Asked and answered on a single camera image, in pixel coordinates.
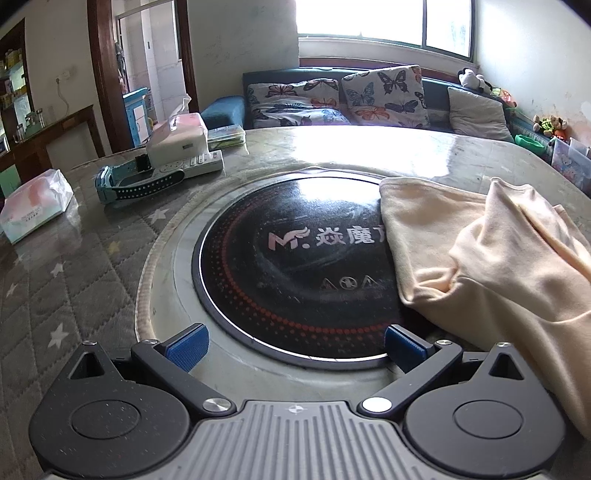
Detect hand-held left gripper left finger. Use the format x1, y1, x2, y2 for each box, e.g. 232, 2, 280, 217
69, 323, 236, 418

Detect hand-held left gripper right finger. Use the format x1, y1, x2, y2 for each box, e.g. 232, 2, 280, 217
358, 324, 525, 418

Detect cream cloth garment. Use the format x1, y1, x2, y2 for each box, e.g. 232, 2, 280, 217
379, 176, 591, 439

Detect black round induction cooktop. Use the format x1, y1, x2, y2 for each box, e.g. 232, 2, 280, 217
191, 173, 444, 370

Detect grey quilted star tablecloth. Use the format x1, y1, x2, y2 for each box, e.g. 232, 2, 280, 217
0, 152, 252, 462

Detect blue toy watch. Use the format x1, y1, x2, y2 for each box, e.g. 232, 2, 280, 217
95, 154, 185, 204

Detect white power strip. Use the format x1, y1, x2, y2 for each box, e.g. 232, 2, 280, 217
152, 150, 225, 180

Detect soft pink-white tissue pack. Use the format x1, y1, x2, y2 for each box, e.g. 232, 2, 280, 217
0, 169, 75, 244

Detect pink and white tissue box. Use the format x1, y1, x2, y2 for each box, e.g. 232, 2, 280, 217
145, 112, 209, 162

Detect flat green box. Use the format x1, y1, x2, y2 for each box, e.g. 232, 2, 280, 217
208, 124, 247, 151

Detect light blue toy cabinet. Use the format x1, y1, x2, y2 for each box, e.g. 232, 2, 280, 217
122, 87, 153, 147

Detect green bowl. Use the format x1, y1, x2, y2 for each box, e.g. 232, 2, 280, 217
515, 134, 546, 155

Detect dark blue sofa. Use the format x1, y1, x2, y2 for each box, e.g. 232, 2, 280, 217
201, 65, 522, 139

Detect grey pillow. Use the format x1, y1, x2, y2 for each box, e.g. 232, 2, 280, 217
447, 87, 514, 143

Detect clear plastic storage box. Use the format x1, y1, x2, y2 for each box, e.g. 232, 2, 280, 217
549, 136, 591, 195

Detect large butterfly print pillow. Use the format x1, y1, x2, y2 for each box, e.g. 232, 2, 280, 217
342, 65, 430, 129

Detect brown wooden shelf cabinet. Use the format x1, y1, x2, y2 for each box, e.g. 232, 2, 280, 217
0, 18, 105, 185

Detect brown and green plush toys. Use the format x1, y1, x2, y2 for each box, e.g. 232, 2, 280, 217
533, 113, 568, 139

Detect pink and green plush toy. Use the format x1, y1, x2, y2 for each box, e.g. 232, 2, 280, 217
492, 85, 518, 109

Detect panda plush toy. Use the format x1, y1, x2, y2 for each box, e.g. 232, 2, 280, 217
457, 68, 492, 93

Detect window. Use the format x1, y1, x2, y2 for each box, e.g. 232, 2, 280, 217
295, 0, 476, 61

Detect brown wooden door frame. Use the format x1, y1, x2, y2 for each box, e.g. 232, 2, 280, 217
88, 0, 199, 160

